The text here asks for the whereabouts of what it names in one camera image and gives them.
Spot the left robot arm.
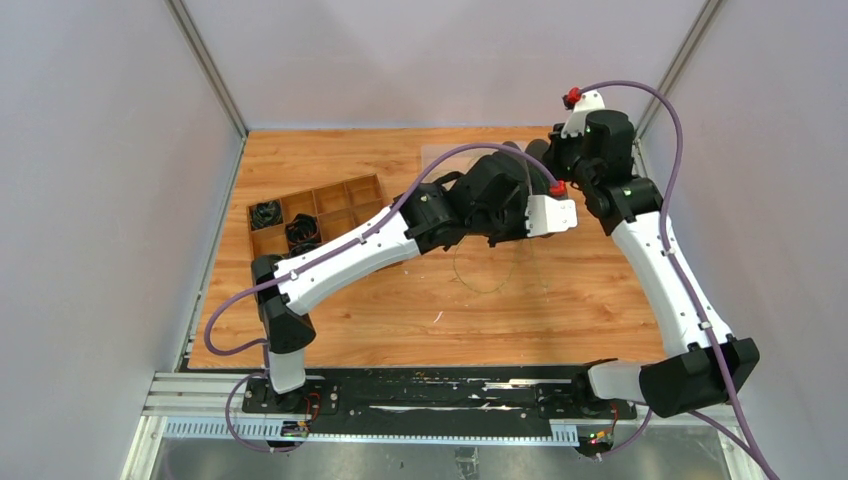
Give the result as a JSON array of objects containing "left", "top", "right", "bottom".
[{"left": 251, "top": 145, "right": 550, "bottom": 413}]

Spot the aluminium frame rail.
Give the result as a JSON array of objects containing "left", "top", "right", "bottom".
[{"left": 122, "top": 366, "right": 762, "bottom": 479}]

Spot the purple cable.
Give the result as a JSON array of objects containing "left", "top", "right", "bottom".
[
  {"left": 564, "top": 80, "right": 782, "bottom": 480},
  {"left": 203, "top": 143, "right": 568, "bottom": 455}
]

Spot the dark multicolour wire coil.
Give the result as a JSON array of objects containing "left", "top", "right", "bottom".
[{"left": 250, "top": 199, "right": 285, "bottom": 231}]

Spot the dark grey spool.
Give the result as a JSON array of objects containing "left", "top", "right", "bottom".
[{"left": 502, "top": 140, "right": 550, "bottom": 194}]

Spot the green wire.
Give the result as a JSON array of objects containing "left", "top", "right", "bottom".
[{"left": 452, "top": 158, "right": 551, "bottom": 295}]

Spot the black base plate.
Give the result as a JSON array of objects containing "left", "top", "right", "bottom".
[{"left": 239, "top": 365, "right": 637, "bottom": 441}]

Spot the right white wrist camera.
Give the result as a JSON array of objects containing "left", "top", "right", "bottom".
[{"left": 560, "top": 87, "right": 605, "bottom": 138}]

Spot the translucent plastic bin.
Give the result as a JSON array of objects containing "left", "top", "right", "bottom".
[{"left": 417, "top": 143, "right": 531, "bottom": 182}]

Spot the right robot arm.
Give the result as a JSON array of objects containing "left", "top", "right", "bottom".
[{"left": 543, "top": 108, "right": 760, "bottom": 418}]

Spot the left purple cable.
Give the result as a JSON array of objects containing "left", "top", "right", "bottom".
[{"left": 203, "top": 143, "right": 568, "bottom": 455}]

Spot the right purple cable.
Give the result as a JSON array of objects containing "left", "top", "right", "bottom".
[{"left": 564, "top": 80, "right": 782, "bottom": 480}]

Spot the wooden compartment tray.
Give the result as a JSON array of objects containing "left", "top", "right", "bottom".
[{"left": 245, "top": 174, "right": 391, "bottom": 264}]

